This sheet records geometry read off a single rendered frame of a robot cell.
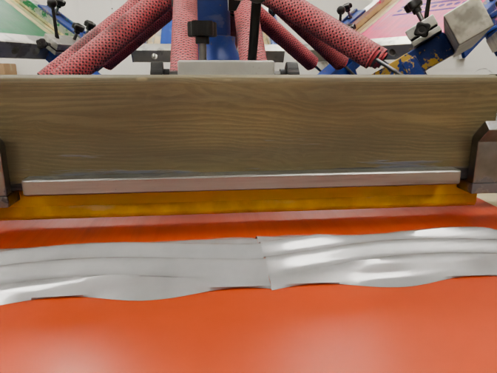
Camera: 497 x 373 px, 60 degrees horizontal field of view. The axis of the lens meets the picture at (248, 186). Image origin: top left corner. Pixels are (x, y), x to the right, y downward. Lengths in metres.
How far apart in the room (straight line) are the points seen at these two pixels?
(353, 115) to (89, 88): 0.18
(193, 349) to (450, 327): 0.11
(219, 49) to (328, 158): 0.81
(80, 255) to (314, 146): 0.17
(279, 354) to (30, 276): 0.14
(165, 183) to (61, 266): 0.08
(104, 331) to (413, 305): 0.14
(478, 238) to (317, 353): 0.16
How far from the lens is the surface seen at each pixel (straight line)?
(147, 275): 0.23
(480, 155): 0.34
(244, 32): 0.85
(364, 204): 0.34
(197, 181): 0.29
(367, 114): 0.31
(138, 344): 0.19
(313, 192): 0.32
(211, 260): 0.24
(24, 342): 0.21
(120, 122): 0.30
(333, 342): 0.19
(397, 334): 0.20
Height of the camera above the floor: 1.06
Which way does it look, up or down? 15 degrees down
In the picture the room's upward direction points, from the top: straight up
